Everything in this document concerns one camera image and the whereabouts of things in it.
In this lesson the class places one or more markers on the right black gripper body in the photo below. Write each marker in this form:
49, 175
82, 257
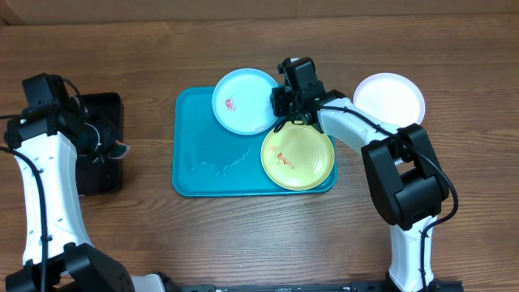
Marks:
290, 105

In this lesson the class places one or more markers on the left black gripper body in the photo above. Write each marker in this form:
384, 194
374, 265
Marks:
100, 136

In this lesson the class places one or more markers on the pink and black sponge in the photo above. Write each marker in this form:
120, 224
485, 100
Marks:
118, 151

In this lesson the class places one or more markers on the light blue plate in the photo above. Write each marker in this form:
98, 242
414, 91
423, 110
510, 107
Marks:
241, 101

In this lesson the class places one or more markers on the white plate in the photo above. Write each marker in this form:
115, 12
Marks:
391, 98

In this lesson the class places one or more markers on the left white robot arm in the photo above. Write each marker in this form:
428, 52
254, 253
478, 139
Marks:
59, 255

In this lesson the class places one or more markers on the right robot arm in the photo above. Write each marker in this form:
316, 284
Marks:
405, 180

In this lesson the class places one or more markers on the black plastic tray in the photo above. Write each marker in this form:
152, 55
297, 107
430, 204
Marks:
100, 177

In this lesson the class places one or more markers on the teal plastic serving tray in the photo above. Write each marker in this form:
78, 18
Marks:
210, 161

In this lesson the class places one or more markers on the yellow-green plate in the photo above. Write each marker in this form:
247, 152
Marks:
297, 157

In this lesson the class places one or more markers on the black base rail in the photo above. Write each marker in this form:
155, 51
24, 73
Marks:
354, 286

